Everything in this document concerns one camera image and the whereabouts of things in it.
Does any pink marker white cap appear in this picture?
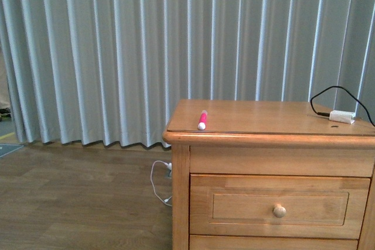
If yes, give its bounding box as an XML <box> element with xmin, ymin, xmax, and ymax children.
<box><xmin>197</xmin><ymin>110</ymin><xmax>207</xmax><ymax>130</ymax></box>

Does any black shoe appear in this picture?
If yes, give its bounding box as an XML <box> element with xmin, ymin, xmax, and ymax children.
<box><xmin>0</xmin><ymin>108</ymin><xmax>11</xmax><ymax>121</ymax></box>

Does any white charger cable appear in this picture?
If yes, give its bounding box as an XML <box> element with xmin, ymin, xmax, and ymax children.
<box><xmin>150</xmin><ymin>160</ymin><xmax>173</xmax><ymax>206</ymax></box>

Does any wooden top drawer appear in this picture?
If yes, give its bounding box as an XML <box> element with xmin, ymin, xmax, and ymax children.
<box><xmin>190</xmin><ymin>174</ymin><xmax>370</xmax><ymax>239</ymax></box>

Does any round wooden drawer knob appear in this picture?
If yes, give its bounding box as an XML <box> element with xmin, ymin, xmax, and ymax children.
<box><xmin>272</xmin><ymin>204</ymin><xmax>287</xmax><ymax>218</ymax></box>

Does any black cable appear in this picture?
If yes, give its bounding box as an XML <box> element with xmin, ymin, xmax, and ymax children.
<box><xmin>310</xmin><ymin>85</ymin><xmax>375</xmax><ymax>128</ymax></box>

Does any grey pleated curtain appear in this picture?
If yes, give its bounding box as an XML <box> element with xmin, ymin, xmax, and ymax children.
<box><xmin>1</xmin><ymin>0</ymin><xmax>374</xmax><ymax>146</ymax></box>

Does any wooden nightstand cabinet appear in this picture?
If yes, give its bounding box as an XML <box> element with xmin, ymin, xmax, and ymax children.
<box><xmin>163</xmin><ymin>100</ymin><xmax>374</xmax><ymax>249</ymax></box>

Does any white adapter box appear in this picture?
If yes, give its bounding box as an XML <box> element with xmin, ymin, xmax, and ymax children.
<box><xmin>329</xmin><ymin>110</ymin><xmax>355</xmax><ymax>124</ymax></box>

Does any wooden drawer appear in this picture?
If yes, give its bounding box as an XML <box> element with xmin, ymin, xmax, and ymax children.
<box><xmin>190</xmin><ymin>235</ymin><xmax>357</xmax><ymax>249</ymax></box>
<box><xmin>190</xmin><ymin>174</ymin><xmax>370</xmax><ymax>239</ymax></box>

